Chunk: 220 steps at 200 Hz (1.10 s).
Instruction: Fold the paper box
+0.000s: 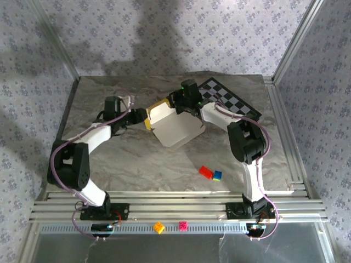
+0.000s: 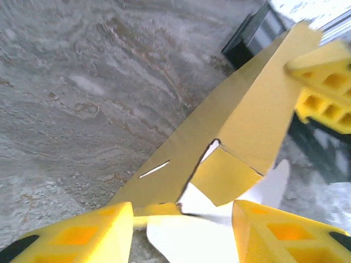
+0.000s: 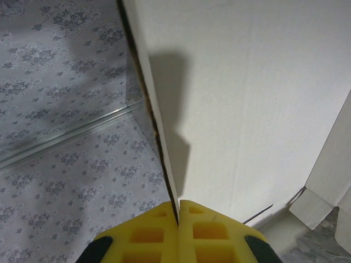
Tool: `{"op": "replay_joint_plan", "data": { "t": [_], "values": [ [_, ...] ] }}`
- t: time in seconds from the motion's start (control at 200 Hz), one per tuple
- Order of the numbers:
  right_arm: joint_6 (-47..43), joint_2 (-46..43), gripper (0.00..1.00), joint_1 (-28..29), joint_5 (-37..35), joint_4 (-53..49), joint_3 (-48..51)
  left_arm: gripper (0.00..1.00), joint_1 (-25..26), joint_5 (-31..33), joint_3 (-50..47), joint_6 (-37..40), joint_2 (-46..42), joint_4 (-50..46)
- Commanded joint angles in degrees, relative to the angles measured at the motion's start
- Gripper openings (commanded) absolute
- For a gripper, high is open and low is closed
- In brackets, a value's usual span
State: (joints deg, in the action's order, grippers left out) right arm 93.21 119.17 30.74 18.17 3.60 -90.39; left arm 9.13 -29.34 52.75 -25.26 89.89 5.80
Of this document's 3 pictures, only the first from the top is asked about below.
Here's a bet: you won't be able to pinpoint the yellow and white paper box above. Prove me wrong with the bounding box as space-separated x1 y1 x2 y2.
144 99 206 150

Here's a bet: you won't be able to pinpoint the black folding chessboard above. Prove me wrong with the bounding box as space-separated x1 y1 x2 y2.
197 77 263 121

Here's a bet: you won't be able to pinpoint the red toy brick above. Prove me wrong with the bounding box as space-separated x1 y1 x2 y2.
199 165 214 180

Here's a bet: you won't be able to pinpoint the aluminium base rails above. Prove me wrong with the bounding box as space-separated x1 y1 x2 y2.
29 190 329 223

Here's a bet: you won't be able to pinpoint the orange toy brick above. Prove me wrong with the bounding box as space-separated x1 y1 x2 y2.
152 221 166 235

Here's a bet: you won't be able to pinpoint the small left circuit board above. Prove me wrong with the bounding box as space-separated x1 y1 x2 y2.
90 223 115 238

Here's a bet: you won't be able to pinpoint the small circuit board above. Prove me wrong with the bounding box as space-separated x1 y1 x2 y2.
245 223 267 237
90 223 115 238

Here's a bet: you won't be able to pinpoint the grey metal sheet panel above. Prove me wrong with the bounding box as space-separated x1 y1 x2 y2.
30 232 337 263

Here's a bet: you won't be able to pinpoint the small right circuit board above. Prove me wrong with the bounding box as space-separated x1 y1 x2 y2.
245 223 267 237

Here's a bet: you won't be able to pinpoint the aluminium frame post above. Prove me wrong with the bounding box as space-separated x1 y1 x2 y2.
273 0 326 82
29 0 81 81

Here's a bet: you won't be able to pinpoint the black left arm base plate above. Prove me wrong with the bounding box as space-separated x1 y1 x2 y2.
79 202 130 221

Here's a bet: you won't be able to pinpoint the aluminium side rail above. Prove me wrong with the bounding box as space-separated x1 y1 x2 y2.
264 76 312 192

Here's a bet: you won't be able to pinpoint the slotted grey cable duct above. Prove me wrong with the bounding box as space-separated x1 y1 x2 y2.
41 223 265 234

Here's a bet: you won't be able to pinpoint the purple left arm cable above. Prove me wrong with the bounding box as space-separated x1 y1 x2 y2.
49 89 137 243

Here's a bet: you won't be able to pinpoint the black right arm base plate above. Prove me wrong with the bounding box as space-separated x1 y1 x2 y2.
225 202 276 220

